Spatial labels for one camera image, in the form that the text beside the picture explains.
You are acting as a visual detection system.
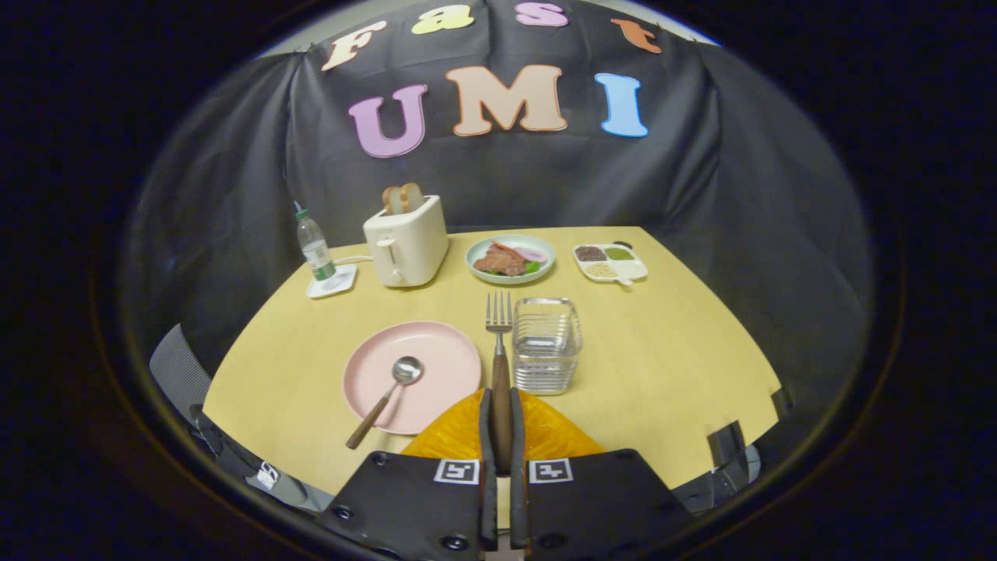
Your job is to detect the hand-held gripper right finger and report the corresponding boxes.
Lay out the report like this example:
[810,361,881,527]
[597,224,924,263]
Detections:
[509,387,696,561]

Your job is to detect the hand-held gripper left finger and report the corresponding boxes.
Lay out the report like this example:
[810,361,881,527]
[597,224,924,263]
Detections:
[315,387,499,561]

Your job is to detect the wooden handled fork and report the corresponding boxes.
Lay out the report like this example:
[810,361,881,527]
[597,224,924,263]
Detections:
[485,291,515,475]

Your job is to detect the wooden handled spoon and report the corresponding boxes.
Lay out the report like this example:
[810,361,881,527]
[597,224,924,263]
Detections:
[345,355,425,451]

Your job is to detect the pink plate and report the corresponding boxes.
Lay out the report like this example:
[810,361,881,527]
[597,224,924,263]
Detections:
[342,320,484,436]

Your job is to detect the light green plate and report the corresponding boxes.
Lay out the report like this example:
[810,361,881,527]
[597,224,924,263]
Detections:
[465,234,557,285]

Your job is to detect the black chair armrest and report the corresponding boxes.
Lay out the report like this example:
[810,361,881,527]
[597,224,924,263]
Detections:
[706,421,750,471]

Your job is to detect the brown meat slices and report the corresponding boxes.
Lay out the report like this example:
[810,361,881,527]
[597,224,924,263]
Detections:
[473,242,530,277]

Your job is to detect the white square coaster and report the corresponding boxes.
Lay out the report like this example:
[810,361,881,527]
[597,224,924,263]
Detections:
[306,263,358,300]

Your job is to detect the cream white toaster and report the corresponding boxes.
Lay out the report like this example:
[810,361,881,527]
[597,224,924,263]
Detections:
[363,195,450,288]

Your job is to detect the white divided condiment dish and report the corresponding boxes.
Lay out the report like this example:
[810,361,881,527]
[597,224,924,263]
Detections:
[572,242,650,286]

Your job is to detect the clear plastic water bottle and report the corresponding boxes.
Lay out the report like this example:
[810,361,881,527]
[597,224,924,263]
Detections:
[294,201,337,283]

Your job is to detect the grey mesh chair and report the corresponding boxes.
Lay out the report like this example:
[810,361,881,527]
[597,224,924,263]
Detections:
[148,323,332,515]

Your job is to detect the black backdrop cloth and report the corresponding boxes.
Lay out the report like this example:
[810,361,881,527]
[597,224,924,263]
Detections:
[117,0,873,406]

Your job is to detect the metal wire cutlery holder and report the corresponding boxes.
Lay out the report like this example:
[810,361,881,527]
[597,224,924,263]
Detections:
[511,297,584,396]

